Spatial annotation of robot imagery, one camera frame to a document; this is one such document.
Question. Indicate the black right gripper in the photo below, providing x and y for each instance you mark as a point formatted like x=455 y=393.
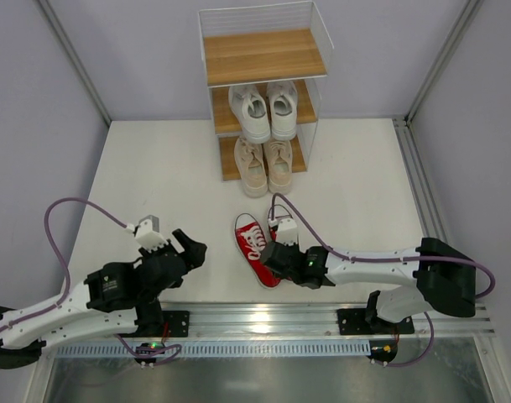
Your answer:
x=271 y=258

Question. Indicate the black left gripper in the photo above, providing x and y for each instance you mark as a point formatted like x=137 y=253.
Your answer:
x=176 y=258

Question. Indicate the red canvas sneaker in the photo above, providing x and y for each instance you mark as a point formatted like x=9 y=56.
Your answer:
x=274 y=224
x=251 y=241

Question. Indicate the beige platform sneaker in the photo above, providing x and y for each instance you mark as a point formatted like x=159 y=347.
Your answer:
x=279 y=157
x=249 y=161

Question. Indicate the white grey sneaker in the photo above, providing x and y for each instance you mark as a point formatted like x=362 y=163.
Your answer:
x=283 y=106
x=249 y=108

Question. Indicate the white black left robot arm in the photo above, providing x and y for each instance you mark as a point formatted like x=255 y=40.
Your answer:
x=122 y=298

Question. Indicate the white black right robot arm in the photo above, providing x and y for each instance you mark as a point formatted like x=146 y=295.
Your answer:
x=431 y=277

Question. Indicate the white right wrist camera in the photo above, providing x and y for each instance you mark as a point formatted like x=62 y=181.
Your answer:
x=286 y=231

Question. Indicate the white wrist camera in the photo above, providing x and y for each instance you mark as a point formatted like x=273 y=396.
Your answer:
x=286 y=231
x=147 y=234

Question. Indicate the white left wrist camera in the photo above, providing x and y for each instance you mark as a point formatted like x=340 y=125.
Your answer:
x=147 y=234

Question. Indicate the aluminium mounting rail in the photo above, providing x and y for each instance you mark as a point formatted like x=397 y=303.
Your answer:
x=253 y=320

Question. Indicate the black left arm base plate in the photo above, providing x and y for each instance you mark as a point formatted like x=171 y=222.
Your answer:
x=175 y=324

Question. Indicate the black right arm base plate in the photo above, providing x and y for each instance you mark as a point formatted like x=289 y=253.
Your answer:
x=360 y=321

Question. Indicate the white slotted cable duct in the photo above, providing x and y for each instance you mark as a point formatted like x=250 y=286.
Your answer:
x=228 y=349

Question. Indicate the wooden wire shoe shelf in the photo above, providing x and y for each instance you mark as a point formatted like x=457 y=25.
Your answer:
x=256 y=45

